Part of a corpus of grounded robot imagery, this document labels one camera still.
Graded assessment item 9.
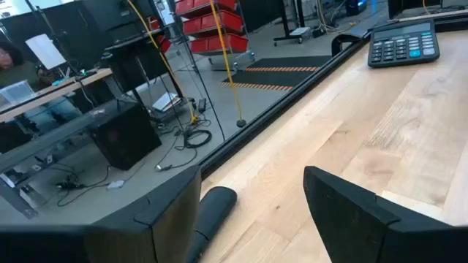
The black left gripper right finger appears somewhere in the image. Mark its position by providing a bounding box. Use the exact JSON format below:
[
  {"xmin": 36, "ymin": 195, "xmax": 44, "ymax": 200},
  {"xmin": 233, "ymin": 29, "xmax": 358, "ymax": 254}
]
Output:
[{"xmin": 303, "ymin": 166, "xmax": 468, "ymax": 263}]

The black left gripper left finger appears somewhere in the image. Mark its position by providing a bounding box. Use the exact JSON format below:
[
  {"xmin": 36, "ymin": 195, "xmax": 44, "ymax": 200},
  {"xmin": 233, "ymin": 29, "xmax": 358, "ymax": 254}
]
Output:
[{"xmin": 0, "ymin": 166, "xmax": 203, "ymax": 263}]

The black cylinder with white end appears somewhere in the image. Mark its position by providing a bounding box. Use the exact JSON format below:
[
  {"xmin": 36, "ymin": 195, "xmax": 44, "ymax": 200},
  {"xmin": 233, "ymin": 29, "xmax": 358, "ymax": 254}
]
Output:
[{"xmin": 186, "ymin": 186, "xmax": 238, "ymax": 263}]

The black computer tower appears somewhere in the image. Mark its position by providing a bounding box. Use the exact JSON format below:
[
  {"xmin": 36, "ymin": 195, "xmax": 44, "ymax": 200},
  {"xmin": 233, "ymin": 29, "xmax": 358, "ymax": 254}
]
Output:
[{"xmin": 89, "ymin": 103, "xmax": 162, "ymax": 171}]

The grey metal table beam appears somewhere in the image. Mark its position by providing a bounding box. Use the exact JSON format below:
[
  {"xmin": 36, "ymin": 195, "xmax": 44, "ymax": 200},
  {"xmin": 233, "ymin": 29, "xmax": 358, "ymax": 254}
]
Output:
[{"xmin": 0, "ymin": 105, "xmax": 124, "ymax": 175}]

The white flat device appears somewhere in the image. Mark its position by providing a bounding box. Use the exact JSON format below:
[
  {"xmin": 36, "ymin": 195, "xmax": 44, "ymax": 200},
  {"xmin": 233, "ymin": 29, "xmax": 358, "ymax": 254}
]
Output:
[{"xmin": 151, "ymin": 91, "xmax": 183, "ymax": 113}]

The wooden desk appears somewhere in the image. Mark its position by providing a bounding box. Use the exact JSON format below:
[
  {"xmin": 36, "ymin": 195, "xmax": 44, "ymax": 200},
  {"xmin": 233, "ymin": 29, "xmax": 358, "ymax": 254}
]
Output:
[{"xmin": 0, "ymin": 67, "xmax": 113, "ymax": 123}]

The black standing desk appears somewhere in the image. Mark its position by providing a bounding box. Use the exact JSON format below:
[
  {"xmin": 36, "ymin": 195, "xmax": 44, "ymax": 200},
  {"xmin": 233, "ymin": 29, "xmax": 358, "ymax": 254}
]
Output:
[{"xmin": 100, "ymin": 28, "xmax": 186, "ymax": 109}]

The black orange-striped floor mat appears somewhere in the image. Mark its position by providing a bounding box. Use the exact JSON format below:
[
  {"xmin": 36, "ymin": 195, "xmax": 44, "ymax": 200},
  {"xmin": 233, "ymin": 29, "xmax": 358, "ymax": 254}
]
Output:
[{"xmin": 221, "ymin": 55, "xmax": 333, "ymax": 91}]

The clear plastic box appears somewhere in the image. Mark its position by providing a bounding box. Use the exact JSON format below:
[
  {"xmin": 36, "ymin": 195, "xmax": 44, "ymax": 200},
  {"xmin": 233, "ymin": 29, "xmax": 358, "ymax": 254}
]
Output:
[{"xmin": 0, "ymin": 80, "xmax": 37, "ymax": 107}]

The black desk calculator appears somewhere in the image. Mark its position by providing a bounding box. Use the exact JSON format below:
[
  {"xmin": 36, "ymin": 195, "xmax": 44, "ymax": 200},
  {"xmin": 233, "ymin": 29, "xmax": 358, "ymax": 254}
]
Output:
[{"xmin": 367, "ymin": 18, "xmax": 441, "ymax": 69}]

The person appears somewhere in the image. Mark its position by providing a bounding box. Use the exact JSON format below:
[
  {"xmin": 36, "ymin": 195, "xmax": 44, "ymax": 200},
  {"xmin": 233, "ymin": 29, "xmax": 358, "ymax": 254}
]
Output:
[{"xmin": 0, "ymin": 39, "xmax": 84, "ymax": 134}]

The white board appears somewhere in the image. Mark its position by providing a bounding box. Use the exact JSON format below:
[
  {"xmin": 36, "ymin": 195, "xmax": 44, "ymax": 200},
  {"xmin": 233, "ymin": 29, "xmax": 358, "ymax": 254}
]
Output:
[{"xmin": 24, "ymin": 34, "xmax": 67, "ymax": 71}]

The black computer with blue light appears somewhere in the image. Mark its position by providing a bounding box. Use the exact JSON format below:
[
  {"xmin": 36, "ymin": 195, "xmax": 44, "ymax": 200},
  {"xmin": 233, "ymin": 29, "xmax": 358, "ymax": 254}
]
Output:
[{"xmin": 345, "ymin": 0, "xmax": 368, "ymax": 16}]

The black rolling desk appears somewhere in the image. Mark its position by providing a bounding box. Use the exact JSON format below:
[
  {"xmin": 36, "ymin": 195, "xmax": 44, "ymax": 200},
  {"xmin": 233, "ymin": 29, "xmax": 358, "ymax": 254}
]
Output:
[{"xmin": 272, "ymin": 0, "xmax": 312, "ymax": 47}]

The metal rack with red bins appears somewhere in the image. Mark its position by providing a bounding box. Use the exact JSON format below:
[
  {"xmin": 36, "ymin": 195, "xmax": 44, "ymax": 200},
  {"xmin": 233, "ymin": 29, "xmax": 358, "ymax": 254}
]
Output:
[{"xmin": 174, "ymin": 0, "xmax": 256, "ymax": 72}]

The black cable with connector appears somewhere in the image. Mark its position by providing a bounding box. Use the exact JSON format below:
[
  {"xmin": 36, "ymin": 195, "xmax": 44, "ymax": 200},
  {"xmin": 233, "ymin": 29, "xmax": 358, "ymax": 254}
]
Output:
[{"xmin": 155, "ymin": 145, "xmax": 199, "ymax": 172}]

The black floor cable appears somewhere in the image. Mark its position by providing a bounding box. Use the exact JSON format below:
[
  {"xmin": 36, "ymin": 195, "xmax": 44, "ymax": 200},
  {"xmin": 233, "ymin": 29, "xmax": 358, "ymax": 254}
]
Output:
[{"xmin": 54, "ymin": 164, "xmax": 113, "ymax": 208}]

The coiled black cable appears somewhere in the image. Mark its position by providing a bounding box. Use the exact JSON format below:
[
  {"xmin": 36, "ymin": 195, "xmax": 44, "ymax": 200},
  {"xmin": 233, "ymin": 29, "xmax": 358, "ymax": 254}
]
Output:
[{"xmin": 174, "ymin": 128, "xmax": 213, "ymax": 150}]

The yellow cable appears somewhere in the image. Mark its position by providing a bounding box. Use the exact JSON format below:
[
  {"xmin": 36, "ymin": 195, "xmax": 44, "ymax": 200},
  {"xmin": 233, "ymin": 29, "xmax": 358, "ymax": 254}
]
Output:
[
  {"xmin": 208, "ymin": 0, "xmax": 246, "ymax": 128},
  {"xmin": 127, "ymin": 0, "xmax": 200, "ymax": 125}
]

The black aluminium table frame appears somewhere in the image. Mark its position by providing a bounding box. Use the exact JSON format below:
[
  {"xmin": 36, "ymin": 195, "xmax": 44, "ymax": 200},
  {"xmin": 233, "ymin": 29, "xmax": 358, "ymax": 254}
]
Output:
[{"xmin": 199, "ymin": 9, "xmax": 468, "ymax": 180}]

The black curved frame bracket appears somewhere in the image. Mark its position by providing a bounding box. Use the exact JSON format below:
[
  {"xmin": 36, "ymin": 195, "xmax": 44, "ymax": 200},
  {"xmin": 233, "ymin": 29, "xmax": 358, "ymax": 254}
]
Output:
[{"xmin": 331, "ymin": 34, "xmax": 363, "ymax": 58}]

